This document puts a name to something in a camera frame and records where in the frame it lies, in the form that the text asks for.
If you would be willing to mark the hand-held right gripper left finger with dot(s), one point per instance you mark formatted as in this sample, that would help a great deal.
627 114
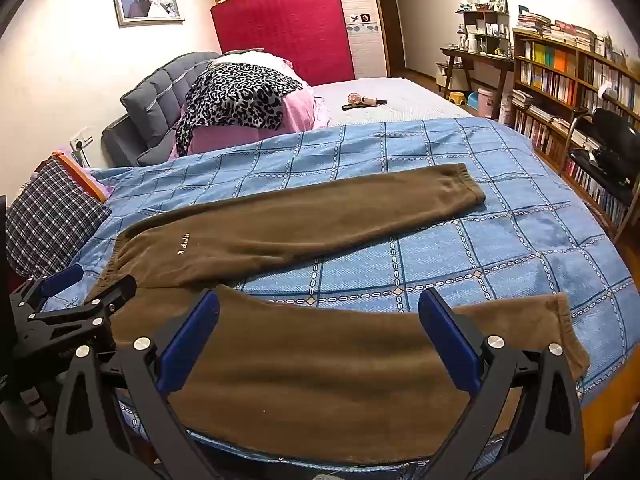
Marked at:
192 340

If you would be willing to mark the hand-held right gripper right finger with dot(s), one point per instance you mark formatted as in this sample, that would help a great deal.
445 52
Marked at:
447 340

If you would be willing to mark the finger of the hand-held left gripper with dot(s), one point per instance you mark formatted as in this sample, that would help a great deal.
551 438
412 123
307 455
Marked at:
62 277
100 310

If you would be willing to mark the brown fleece pants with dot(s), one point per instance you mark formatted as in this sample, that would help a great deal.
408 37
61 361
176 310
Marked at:
300 220

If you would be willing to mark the dark plaid pillow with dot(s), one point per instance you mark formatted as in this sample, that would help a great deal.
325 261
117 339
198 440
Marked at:
50 215

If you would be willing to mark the orange cloth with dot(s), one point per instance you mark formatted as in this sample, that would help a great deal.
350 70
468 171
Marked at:
82 175

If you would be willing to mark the blue plaid blanket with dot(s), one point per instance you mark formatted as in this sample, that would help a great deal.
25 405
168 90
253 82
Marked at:
500 240

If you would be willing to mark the grey tufted headboard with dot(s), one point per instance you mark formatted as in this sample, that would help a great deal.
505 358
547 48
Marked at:
150 95

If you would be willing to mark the pink bedding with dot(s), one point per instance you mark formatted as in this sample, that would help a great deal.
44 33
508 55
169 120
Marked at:
225 140

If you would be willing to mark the blue stool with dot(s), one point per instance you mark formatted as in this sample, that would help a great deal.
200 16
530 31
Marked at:
473 101

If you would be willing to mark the pink bin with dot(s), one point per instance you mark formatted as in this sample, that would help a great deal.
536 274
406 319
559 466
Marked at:
486 102

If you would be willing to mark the pile of books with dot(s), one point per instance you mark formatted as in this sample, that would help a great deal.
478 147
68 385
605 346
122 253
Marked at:
515 107

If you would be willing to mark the yellow stool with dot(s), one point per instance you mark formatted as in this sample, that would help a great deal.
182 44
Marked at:
457 96

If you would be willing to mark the leopard print cloth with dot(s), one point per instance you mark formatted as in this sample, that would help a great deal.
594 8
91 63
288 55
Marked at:
235 95

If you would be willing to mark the small items on bed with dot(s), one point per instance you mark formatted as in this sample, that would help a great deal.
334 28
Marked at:
362 98

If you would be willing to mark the white box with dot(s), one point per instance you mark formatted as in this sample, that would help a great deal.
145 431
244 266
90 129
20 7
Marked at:
444 77

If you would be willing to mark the black chair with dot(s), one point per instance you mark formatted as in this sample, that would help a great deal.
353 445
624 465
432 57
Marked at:
615 135

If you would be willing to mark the dark wooden desk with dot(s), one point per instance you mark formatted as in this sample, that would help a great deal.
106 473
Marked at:
475 55

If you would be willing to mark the white cloth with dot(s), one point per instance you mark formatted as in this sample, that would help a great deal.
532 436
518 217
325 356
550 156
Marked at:
260 57

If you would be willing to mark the wooden bookshelf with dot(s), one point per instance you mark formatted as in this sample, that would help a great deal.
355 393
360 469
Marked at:
550 65

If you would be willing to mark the wooden wardrobe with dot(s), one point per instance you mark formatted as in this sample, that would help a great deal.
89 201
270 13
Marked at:
365 50

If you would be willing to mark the desktop shelf organizer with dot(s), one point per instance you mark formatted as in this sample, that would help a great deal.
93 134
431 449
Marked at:
487 30

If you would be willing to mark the dark wooden door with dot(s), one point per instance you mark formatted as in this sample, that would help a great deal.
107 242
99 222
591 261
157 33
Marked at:
392 30

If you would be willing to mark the stack of books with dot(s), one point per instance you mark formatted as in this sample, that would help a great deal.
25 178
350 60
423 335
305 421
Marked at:
555 30

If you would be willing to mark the red mattress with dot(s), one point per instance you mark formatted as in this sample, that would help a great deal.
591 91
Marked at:
285 25

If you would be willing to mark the white wall socket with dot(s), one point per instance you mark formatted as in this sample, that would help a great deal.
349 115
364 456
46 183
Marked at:
81 138

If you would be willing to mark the wooden bed frame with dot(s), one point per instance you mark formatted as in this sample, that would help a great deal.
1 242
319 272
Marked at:
605 395

